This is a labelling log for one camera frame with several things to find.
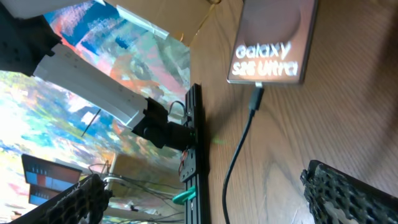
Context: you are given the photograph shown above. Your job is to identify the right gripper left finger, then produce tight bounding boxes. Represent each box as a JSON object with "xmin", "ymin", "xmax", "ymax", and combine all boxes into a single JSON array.
[{"xmin": 10, "ymin": 174, "xmax": 113, "ymax": 224}]

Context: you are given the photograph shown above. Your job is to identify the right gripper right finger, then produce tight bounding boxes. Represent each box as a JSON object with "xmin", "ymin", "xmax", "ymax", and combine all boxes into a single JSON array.
[{"xmin": 300, "ymin": 160, "xmax": 397, "ymax": 224}]

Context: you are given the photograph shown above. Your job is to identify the black charger cable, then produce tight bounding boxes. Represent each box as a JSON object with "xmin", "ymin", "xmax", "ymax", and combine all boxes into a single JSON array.
[{"xmin": 221, "ymin": 81, "xmax": 265, "ymax": 224}]

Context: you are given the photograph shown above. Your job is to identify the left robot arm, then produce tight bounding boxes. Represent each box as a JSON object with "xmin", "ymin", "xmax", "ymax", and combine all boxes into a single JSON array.
[{"xmin": 1, "ymin": 1, "xmax": 198, "ymax": 151}]

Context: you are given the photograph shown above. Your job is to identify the background computer monitors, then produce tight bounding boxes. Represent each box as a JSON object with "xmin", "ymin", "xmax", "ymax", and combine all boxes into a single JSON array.
[{"xmin": 21, "ymin": 154, "xmax": 82, "ymax": 206}]

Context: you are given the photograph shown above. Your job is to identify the green clamp on rail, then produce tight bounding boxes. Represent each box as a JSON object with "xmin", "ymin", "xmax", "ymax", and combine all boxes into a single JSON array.
[{"xmin": 172, "ymin": 185, "xmax": 197, "ymax": 205}]

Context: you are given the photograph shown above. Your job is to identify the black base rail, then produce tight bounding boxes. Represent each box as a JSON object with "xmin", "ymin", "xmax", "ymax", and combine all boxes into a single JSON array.
[{"xmin": 180, "ymin": 84, "xmax": 211, "ymax": 224}]

